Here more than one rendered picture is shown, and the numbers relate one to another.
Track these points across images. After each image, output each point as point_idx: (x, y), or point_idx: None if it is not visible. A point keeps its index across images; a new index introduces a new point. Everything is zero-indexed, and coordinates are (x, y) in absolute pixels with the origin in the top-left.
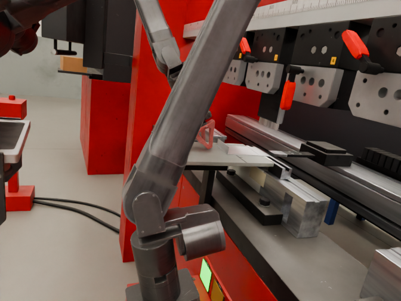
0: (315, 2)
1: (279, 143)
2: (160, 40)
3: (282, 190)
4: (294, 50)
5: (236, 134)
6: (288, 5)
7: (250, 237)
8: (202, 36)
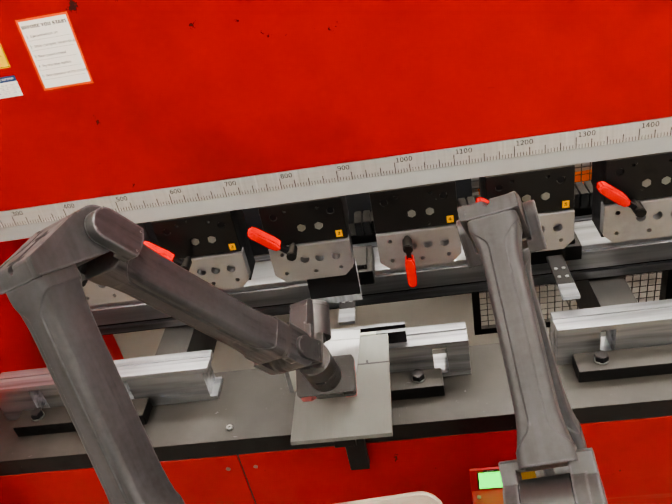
0: (387, 167)
1: (253, 291)
2: (288, 343)
3: (426, 350)
4: (375, 219)
5: (121, 326)
6: (330, 171)
7: (468, 415)
8: (542, 329)
